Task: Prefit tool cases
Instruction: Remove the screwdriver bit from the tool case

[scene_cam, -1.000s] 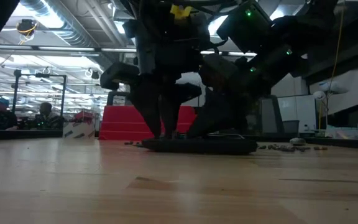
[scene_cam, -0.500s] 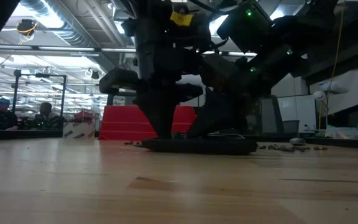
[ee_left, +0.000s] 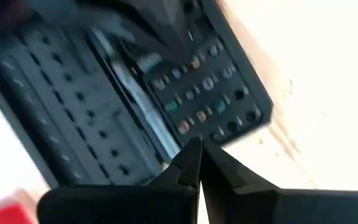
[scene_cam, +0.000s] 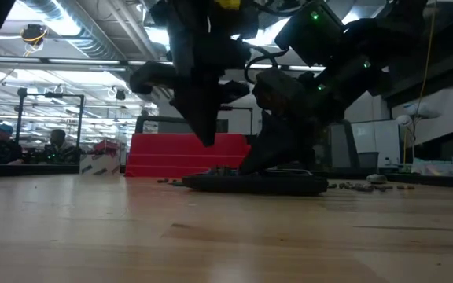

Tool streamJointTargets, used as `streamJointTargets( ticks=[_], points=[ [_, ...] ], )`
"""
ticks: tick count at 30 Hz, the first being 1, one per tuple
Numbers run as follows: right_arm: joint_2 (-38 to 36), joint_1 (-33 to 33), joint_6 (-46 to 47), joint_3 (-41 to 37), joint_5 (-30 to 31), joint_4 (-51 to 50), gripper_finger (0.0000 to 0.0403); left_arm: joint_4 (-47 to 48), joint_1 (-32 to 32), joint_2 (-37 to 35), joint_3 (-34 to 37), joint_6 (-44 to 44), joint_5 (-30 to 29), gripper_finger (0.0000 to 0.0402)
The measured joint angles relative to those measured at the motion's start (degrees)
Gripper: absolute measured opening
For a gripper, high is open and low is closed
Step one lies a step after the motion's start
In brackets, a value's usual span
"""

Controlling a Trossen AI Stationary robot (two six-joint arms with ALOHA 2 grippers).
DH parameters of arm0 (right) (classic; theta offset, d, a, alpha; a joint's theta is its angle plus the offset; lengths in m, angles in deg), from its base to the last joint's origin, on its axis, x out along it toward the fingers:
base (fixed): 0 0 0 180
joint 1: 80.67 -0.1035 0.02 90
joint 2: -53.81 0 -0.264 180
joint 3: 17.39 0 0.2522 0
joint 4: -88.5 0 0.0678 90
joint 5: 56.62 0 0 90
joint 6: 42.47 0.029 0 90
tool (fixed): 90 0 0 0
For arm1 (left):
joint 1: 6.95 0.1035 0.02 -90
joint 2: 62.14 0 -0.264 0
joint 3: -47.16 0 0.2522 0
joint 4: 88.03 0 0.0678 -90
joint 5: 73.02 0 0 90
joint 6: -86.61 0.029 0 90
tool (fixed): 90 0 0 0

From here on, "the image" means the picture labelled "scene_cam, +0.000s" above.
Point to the black ceiling-hung device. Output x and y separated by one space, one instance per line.
34 35

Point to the black plastic tool case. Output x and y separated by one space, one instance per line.
258 185

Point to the red storage bin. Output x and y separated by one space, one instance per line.
106 147

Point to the white cardboard box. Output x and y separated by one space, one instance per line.
100 163

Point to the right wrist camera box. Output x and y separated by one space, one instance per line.
309 35

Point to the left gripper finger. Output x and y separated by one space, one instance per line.
215 110
152 78

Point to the silver ventilation duct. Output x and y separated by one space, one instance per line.
73 31

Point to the grey waste bin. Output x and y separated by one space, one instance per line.
368 159

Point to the red rectangular box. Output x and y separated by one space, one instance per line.
152 155

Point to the long ceiling light bar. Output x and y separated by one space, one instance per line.
85 61

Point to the white cabinet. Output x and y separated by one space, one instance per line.
384 137

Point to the black background rig frame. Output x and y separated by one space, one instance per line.
234 107
21 118

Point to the small steel screwdriver bit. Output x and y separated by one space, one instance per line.
363 188
177 183
163 181
332 186
384 188
345 185
405 187

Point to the person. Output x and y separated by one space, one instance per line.
2 147
59 139

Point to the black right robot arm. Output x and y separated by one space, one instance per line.
387 31

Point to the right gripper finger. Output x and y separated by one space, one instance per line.
281 102

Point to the black mesh office chair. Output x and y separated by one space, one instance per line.
152 125
340 145

